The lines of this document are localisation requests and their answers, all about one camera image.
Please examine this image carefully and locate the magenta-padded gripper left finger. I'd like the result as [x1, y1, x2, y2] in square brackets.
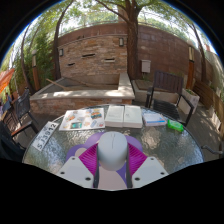
[56, 142, 101, 190]

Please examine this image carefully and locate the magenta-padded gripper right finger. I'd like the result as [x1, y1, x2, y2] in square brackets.
[125, 143, 169, 190]

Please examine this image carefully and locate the white computer mouse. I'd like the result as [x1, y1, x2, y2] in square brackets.
[96, 130, 129, 172]

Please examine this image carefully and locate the purple paw-shaped mouse pad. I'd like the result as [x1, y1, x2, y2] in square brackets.
[65, 131, 144, 191]

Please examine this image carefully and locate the white number plate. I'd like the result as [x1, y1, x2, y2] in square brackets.
[31, 121, 60, 152]

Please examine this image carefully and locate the blue and white packet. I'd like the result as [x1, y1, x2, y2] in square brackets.
[141, 111, 168, 128]

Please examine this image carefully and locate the white open book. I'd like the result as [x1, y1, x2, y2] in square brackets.
[104, 104, 144, 129]

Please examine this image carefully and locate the white planter box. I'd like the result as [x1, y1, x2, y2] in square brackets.
[178, 88, 201, 116]

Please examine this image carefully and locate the wooden stick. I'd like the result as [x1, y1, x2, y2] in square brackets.
[45, 78, 68, 90]

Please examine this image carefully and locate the dark slatted-back chair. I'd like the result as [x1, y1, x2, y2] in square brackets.
[144, 69, 195, 128]

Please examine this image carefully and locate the grey electrical box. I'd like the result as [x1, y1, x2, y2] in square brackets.
[141, 59, 152, 74]

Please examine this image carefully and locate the orange parasol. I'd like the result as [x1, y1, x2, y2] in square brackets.
[0, 68, 16, 94]

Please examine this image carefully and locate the thick tree trunk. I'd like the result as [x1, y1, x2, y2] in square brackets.
[96, 0, 143, 81]

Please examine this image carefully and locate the slender leaning tree trunk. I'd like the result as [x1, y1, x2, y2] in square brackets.
[53, 1, 76, 81]

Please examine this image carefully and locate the wooden lamp post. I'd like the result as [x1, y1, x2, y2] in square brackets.
[186, 44, 196, 90]
[31, 49, 41, 93]

